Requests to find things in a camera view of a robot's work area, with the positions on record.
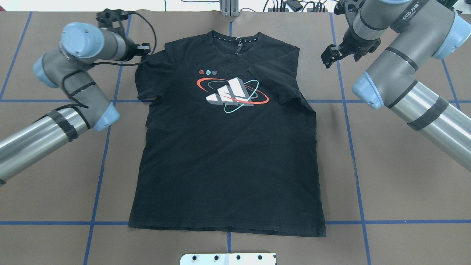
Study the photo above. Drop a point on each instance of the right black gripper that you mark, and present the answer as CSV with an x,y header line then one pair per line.
x,y
352,41

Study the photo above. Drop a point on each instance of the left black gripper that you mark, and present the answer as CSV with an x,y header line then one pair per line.
x,y
131,52

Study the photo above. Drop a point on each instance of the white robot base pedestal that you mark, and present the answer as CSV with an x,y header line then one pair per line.
x,y
229,259

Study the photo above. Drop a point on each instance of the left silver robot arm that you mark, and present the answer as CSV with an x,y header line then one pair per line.
x,y
82,47

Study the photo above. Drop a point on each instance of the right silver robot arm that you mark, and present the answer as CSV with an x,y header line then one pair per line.
x,y
425,29

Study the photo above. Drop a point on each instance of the aluminium frame post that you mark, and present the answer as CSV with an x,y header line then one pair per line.
x,y
229,8

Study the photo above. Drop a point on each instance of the black graphic t-shirt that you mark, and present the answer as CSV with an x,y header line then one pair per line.
x,y
230,142

